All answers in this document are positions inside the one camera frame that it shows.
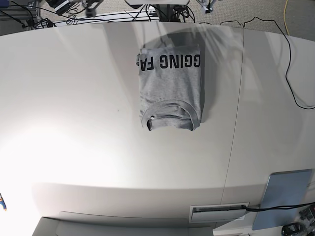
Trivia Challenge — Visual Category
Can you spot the grey T-shirt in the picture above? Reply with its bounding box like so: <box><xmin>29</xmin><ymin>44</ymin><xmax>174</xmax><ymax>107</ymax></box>
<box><xmin>136</xmin><ymin>45</ymin><xmax>202</xmax><ymax>131</ymax></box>

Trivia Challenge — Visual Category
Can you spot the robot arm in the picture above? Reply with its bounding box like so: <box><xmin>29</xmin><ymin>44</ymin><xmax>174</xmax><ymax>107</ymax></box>
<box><xmin>81</xmin><ymin>0</ymin><xmax>103</xmax><ymax>18</ymax></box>
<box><xmin>196</xmin><ymin>0</ymin><xmax>217</xmax><ymax>14</ymax></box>

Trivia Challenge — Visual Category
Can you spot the grey monitor back panel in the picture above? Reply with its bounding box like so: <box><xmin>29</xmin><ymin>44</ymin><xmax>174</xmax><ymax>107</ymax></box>
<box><xmin>252</xmin><ymin>169</ymin><xmax>312</xmax><ymax>231</ymax></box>

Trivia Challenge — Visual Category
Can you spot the black white box device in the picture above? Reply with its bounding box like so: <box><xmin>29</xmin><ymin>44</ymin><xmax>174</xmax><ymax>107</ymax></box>
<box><xmin>46</xmin><ymin>0</ymin><xmax>72</xmax><ymax>11</ymax></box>

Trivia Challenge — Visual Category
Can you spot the black device bottom right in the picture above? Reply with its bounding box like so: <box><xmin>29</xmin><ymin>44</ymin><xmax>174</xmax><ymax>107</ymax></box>
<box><xmin>281</xmin><ymin>222</ymin><xmax>305</xmax><ymax>236</ymax></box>

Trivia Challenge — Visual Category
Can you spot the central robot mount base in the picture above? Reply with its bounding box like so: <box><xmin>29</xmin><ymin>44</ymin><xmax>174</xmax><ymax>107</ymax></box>
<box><xmin>125</xmin><ymin>0</ymin><xmax>190</xmax><ymax>22</ymax></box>

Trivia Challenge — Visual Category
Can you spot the white cable tray slot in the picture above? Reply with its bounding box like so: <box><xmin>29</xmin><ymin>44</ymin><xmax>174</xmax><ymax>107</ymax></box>
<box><xmin>189</xmin><ymin>202</ymin><xmax>249</xmax><ymax>224</ymax></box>

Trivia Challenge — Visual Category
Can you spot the black cable on table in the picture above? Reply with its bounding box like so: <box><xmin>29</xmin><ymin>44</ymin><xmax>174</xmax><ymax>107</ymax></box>
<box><xmin>220</xmin><ymin>16</ymin><xmax>315</xmax><ymax>109</ymax></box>

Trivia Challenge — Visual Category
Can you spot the black monitor cable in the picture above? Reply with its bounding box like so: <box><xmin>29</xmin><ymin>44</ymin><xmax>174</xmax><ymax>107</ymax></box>
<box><xmin>241</xmin><ymin>202</ymin><xmax>315</xmax><ymax>212</ymax></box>

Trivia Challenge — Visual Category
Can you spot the yellow cable on floor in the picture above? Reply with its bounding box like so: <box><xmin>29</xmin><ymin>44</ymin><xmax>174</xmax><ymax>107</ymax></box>
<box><xmin>283</xmin><ymin>0</ymin><xmax>290</xmax><ymax>35</ymax></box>

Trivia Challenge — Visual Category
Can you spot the blue orange tool handle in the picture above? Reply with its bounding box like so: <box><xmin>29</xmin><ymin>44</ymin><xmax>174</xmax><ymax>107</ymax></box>
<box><xmin>0</xmin><ymin>194</ymin><xmax>7</xmax><ymax>211</ymax></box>

